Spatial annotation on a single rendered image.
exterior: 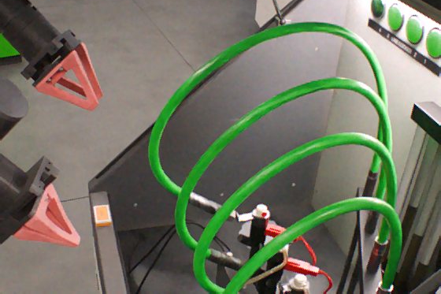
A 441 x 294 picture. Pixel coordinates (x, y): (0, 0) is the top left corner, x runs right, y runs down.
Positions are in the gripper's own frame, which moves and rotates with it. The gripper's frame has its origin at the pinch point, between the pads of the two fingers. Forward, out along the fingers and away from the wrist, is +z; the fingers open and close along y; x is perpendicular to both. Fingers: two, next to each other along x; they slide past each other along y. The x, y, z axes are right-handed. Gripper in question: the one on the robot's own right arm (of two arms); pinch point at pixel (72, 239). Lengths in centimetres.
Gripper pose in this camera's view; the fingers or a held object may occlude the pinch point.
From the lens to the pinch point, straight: 66.1
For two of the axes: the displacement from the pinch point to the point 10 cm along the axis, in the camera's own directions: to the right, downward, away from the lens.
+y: 7.5, -5.8, -3.2
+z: 6.6, 6.3, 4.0
